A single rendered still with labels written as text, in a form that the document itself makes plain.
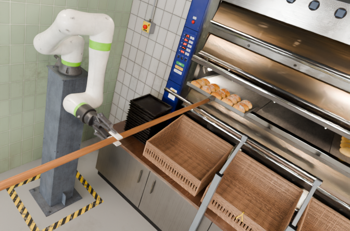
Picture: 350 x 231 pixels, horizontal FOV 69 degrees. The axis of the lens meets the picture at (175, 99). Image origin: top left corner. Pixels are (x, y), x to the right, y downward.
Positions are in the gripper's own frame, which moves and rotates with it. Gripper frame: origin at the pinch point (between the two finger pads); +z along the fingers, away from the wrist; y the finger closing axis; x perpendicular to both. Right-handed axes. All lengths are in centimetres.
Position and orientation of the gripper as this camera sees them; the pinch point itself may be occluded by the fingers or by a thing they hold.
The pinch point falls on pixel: (115, 138)
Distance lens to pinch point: 128.9
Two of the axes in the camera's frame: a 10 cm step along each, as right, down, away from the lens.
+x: -5.9, 2.0, -7.9
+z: 7.6, 4.8, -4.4
